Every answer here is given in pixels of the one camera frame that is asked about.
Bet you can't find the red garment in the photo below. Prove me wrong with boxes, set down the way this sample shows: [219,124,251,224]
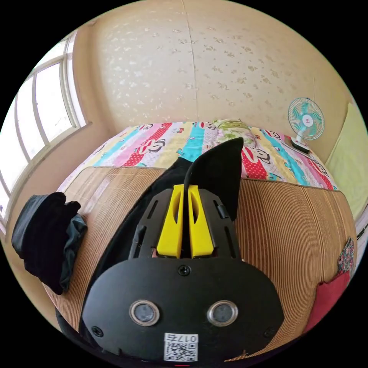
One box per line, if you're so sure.
[302,270,351,335]

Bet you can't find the pile of clothes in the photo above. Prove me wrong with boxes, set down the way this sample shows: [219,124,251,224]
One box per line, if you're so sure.
[11,192,88,296]

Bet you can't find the floral patterned cloth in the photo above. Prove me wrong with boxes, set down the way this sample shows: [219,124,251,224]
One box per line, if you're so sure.
[337,237,356,275]

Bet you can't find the bed with woven mat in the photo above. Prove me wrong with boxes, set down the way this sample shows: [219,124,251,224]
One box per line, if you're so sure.
[42,118,359,362]

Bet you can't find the window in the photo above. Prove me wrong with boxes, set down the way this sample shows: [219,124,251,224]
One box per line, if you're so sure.
[0,36,88,228]

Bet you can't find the green floral pillow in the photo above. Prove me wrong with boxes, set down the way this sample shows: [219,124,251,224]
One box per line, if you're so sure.
[212,118,261,144]

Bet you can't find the light green curtain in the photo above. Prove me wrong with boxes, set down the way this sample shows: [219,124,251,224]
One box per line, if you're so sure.
[325,103,368,222]

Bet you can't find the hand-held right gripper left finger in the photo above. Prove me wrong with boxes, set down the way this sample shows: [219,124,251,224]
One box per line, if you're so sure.
[156,185,184,258]

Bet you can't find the teal table fan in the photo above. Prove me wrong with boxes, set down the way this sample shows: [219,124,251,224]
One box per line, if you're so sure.
[282,97,325,154]

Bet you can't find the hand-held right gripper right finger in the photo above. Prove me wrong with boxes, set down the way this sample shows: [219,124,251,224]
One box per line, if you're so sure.
[188,185,214,258]

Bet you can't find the black pants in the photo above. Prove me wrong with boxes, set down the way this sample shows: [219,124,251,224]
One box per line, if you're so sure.
[56,137,244,350]

